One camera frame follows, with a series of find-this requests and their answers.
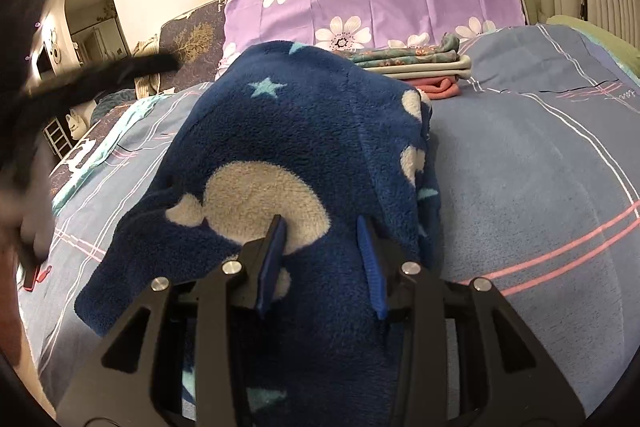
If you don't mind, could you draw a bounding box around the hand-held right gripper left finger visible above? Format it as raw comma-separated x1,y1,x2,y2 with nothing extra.
59,214,290,427

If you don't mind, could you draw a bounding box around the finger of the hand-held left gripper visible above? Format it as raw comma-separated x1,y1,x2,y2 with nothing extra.
30,51,180,108

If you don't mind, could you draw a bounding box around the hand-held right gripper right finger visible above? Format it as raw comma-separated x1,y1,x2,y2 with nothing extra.
356,215,587,427

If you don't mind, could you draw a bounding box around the navy star print fleece garment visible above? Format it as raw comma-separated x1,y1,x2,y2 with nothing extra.
75,41,444,427

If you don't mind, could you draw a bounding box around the person's left forearm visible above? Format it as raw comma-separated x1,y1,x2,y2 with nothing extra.
0,247,32,373

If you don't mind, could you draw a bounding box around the person's left hand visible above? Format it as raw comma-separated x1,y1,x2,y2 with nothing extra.
15,184,54,269

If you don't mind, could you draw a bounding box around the beige striped cloth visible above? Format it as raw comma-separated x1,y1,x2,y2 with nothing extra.
132,37,164,100

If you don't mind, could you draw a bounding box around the dark teal patterned cloth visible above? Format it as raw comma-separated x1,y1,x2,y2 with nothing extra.
90,88,137,126

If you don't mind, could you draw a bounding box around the dark tree print pillow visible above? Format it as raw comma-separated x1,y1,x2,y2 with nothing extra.
159,0,232,94

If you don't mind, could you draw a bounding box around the blue plaid bed quilt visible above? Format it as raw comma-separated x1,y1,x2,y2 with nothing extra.
17,24,640,413

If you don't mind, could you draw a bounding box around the folded coral cloth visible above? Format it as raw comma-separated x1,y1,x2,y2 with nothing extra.
412,76,462,100

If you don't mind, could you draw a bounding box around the small red object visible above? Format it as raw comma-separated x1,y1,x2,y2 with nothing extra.
22,264,54,293

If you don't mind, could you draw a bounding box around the folded cream cloth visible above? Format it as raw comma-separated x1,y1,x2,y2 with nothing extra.
362,56,474,80

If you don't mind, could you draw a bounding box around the folded teal floral cloth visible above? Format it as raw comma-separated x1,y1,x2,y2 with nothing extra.
337,33,462,68

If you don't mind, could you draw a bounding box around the purple floral pillow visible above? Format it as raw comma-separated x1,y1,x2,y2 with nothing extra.
217,0,527,80

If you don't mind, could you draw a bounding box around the pale green cloth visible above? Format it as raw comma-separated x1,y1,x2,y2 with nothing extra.
545,14,640,78

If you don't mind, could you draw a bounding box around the white wire rack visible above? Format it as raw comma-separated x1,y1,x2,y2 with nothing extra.
44,114,74,160

